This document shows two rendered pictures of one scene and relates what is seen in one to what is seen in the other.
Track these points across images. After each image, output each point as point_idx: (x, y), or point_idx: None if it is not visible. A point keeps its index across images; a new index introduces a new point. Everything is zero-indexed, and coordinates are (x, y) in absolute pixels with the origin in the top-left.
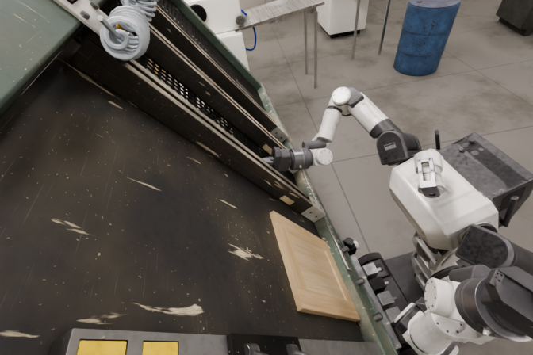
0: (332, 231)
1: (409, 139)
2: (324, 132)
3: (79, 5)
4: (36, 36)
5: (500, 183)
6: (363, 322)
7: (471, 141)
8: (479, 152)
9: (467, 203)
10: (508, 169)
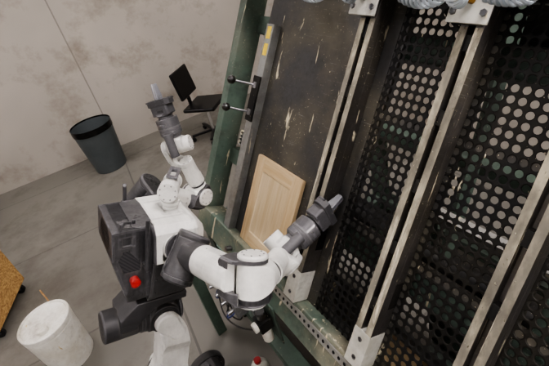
0: (274, 289)
1: (172, 250)
2: (277, 249)
3: None
4: None
5: (122, 203)
6: (237, 234)
7: (122, 221)
8: (120, 220)
9: (149, 198)
10: (111, 210)
